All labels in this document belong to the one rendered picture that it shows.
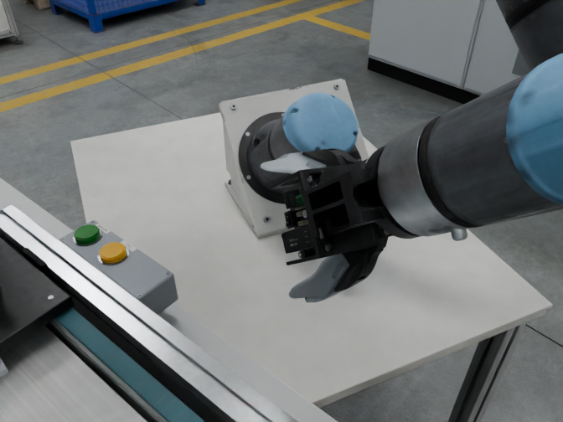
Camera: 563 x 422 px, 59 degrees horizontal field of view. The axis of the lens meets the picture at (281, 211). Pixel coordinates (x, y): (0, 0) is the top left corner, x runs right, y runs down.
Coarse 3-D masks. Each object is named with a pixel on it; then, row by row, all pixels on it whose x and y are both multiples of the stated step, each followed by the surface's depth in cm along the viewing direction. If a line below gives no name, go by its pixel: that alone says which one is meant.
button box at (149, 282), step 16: (96, 224) 85; (64, 240) 82; (96, 240) 82; (112, 240) 82; (80, 256) 79; (96, 256) 79; (128, 256) 79; (144, 256) 79; (112, 272) 76; (128, 272) 76; (144, 272) 76; (160, 272) 76; (128, 288) 74; (144, 288) 74; (160, 288) 75; (176, 288) 78; (144, 304) 74; (160, 304) 76
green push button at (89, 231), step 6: (84, 228) 83; (90, 228) 83; (96, 228) 83; (78, 234) 81; (84, 234) 81; (90, 234) 81; (96, 234) 82; (78, 240) 81; (84, 240) 81; (90, 240) 81
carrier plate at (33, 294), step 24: (0, 240) 80; (0, 264) 76; (24, 264) 76; (24, 288) 72; (48, 288) 72; (0, 312) 69; (24, 312) 69; (48, 312) 69; (0, 336) 66; (24, 336) 67
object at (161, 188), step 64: (192, 128) 133; (128, 192) 110; (192, 192) 110; (192, 256) 94; (256, 256) 94; (384, 256) 94; (448, 256) 94; (256, 320) 82; (320, 320) 82; (384, 320) 82; (448, 320) 82; (512, 320) 82; (320, 384) 72
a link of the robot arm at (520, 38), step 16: (560, 0) 30; (528, 16) 31; (544, 16) 31; (560, 16) 30; (512, 32) 34; (528, 32) 32; (544, 32) 31; (560, 32) 30; (528, 48) 33; (544, 48) 31; (560, 48) 31; (528, 64) 34
